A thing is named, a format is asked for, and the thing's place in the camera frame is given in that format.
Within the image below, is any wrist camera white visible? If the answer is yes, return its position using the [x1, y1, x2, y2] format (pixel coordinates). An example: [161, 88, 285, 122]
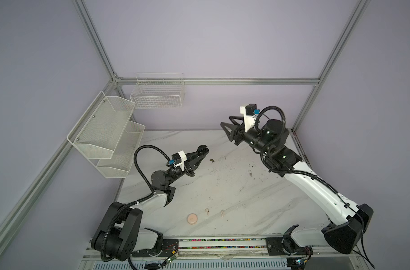
[167, 151, 187, 171]
[240, 103, 260, 132]

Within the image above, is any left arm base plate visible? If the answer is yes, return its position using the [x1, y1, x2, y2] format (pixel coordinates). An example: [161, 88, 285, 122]
[131, 238, 179, 258]

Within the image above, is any white mesh shelf lower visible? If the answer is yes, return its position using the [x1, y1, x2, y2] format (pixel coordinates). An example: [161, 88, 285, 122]
[97, 121, 145, 178]

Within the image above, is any aluminium mounting rail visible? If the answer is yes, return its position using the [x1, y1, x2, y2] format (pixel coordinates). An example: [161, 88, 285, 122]
[81, 233, 361, 261]

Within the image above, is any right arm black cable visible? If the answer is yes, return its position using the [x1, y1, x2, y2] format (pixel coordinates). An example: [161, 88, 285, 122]
[253, 106, 376, 269]

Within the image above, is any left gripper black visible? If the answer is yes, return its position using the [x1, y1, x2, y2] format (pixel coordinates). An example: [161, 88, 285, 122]
[166, 151, 205, 187]

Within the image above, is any pink round charging case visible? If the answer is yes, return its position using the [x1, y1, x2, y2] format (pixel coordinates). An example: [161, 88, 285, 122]
[187, 213, 198, 225]

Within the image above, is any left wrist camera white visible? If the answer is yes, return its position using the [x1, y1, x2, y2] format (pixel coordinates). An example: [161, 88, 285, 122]
[167, 151, 187, 171]

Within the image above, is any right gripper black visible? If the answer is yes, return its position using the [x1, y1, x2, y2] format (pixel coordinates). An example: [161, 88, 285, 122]
[217, 117, 272, 159]

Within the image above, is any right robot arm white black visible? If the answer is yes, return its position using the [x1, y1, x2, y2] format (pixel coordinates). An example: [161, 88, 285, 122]
[220, 116, 374, 254]

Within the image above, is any white wire basket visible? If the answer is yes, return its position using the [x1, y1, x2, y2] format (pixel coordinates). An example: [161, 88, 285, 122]
[130, 73, 185, 109]

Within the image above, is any black earbud charging case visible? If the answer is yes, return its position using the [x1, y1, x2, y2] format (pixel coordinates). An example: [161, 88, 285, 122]
[197, 145, 209, 156]

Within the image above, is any white mesh shelf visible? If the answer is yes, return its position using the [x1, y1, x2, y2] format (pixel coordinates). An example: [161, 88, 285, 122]
[67, 93, 135, 159]
[97, 121, 145, 178]

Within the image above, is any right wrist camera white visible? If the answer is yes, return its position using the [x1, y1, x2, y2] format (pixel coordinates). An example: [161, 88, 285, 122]
[240, 103, 260, 132]

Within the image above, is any white mesh shelf upper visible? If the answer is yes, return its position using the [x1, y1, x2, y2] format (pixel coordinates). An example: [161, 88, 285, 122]
[67, 93, 135, 159]

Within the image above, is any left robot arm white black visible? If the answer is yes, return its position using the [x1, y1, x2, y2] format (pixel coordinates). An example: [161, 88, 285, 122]
[91, 145, 209, 262]

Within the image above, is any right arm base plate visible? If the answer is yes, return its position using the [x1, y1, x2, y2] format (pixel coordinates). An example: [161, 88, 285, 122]
[265, 236, 313, 256]

